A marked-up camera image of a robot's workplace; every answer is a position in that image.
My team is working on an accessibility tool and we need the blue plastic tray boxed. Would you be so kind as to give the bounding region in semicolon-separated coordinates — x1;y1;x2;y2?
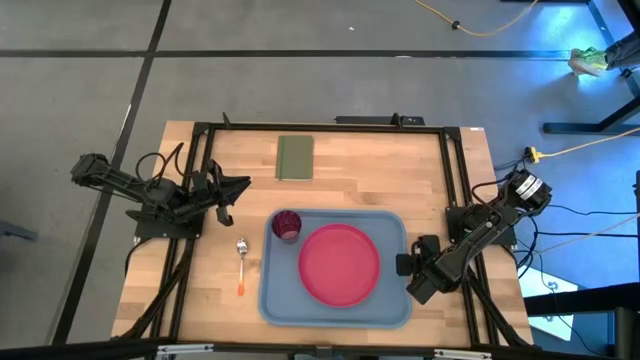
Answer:
257;208;413;330

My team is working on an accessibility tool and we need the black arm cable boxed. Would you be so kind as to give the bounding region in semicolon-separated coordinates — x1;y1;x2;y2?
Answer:
471;175;509;202
133;141;188;190

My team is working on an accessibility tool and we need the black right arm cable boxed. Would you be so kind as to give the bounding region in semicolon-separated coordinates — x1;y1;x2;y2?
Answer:
471;175;509;202

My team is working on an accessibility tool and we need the pink round plate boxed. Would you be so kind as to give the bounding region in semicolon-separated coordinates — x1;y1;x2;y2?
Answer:
297;223;382;309

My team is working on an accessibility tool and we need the black furniture beam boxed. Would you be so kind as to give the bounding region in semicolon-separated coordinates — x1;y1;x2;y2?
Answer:
523;282;640;360

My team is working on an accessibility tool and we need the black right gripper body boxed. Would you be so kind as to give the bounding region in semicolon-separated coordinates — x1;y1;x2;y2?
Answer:
395;234;459;306

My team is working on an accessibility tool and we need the white floor sheet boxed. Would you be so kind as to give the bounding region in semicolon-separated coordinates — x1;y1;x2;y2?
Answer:
517;272;581;342

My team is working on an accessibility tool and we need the grey chair leg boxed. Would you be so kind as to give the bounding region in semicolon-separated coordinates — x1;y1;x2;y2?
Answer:
0;219;38;244

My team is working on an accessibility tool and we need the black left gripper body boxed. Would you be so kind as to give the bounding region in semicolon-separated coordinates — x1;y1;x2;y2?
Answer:
191;158;235;228

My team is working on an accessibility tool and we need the black aluminium frame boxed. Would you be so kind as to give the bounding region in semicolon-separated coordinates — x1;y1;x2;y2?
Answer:
0;112;616;360

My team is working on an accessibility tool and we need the silver bracket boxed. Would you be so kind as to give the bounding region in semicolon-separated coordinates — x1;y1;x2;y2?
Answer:
433;348;494;360
157;343;214;358

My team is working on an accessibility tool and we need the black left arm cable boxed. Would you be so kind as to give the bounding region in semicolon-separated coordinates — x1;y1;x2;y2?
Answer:
133;141;188;190

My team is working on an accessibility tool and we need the black mounting bar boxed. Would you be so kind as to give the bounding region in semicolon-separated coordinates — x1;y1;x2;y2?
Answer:
334;113;426;127

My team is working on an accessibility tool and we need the tan cable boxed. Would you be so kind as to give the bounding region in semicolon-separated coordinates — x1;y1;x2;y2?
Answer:
539;213;640;255

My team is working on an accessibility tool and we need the red translucent cup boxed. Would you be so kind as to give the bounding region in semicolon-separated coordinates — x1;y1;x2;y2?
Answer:
271;209;303;245

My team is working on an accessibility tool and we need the person's leg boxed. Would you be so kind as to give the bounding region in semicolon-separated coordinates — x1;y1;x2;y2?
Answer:
603;33;640;71

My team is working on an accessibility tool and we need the green notebook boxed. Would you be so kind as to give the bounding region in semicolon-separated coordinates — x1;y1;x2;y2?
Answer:
275;134;316;181

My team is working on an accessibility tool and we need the yellow extension cable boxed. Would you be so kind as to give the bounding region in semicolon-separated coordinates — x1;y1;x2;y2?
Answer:
413;0;540;38
542;128;640;159

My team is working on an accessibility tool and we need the person's green shoe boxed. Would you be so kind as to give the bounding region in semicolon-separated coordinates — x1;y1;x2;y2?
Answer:
568;46;610;77

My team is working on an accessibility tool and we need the spoon with orange handle tip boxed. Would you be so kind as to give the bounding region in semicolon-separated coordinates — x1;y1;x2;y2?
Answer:
235;238;249;297

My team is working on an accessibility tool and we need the black stand frame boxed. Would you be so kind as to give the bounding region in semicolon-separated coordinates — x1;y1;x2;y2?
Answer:
499;0;640;136

